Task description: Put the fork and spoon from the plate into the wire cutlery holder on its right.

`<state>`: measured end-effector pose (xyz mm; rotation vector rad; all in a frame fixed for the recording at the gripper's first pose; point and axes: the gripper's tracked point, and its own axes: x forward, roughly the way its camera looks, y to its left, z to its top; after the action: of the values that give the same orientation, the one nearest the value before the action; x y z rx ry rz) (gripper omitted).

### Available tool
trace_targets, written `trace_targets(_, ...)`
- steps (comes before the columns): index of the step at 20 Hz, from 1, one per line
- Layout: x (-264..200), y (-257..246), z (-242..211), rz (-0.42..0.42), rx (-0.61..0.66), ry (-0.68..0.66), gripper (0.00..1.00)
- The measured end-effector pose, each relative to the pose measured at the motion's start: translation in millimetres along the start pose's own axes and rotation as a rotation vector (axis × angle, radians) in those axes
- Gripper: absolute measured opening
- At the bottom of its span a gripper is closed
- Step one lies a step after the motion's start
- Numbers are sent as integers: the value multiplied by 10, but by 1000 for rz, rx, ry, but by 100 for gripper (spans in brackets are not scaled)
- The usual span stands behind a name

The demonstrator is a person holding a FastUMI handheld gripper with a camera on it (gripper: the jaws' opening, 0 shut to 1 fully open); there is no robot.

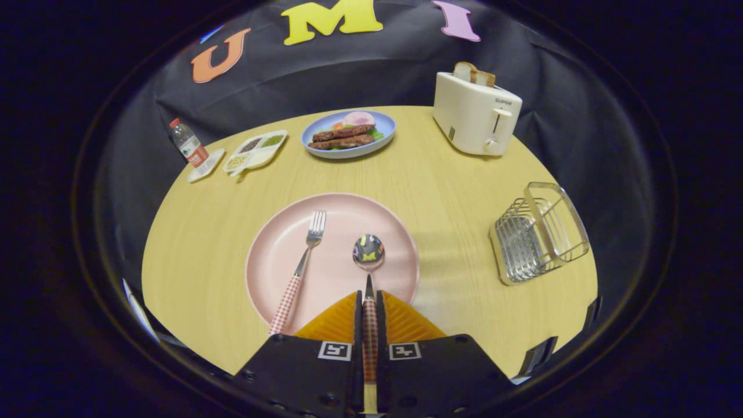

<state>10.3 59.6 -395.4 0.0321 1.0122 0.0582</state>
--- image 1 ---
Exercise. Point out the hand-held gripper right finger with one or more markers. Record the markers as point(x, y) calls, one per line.
point(381, 325)

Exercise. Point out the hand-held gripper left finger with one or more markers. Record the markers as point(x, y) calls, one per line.
point(358, 325)

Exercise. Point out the pink plate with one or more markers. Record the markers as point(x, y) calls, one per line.
point(336, 278)

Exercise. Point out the black table clamp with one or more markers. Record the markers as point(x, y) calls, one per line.
point(592, 313)
point(537, 354)

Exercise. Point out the brown grilled sausage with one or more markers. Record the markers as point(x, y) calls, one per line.
point(345, 132)
point(342, 142)

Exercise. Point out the green lettuce leaves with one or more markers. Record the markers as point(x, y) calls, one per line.
point(377, 134)

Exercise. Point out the white divided condiment tray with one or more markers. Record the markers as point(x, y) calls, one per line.
point(264, 155)

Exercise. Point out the blue food plate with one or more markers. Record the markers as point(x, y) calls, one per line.
point(388, 129)

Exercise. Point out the pink ham slice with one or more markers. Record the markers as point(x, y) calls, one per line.
point(359, 118)

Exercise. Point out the small white coaster tray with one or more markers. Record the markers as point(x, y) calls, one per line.
point(217, 158)

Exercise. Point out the white toaster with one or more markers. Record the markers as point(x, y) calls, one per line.
point(470, 116)

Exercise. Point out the clear water bottle red label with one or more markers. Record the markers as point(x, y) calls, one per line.
point(191, 148)

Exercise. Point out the toast bread slice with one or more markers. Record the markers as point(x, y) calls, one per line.
point(463, 72)
point(486, 78)

